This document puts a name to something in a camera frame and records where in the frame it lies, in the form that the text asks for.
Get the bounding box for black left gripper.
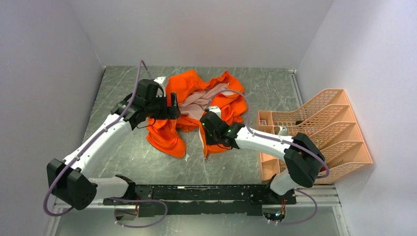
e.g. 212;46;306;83
147;92;181;120

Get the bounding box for orange jacket with pink lining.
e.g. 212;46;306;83
147;69;247;158

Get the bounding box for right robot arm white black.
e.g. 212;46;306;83
200;111;325;204

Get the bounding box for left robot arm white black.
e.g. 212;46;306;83
46;77;180;210

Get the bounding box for small items in organizer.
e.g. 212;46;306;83
258;119;302;136

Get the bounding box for peach plastic file organizer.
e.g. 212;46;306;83
256;88;373;184

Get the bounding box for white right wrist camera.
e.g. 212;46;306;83
208;106;222;118

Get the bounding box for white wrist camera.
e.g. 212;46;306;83
153;76;169;97
208;106;222;118

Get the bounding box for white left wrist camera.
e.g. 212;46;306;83
153;76;169;97

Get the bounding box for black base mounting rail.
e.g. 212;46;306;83
103;184;297;218

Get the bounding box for aluminium frame rail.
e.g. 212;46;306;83
46;184;349;236

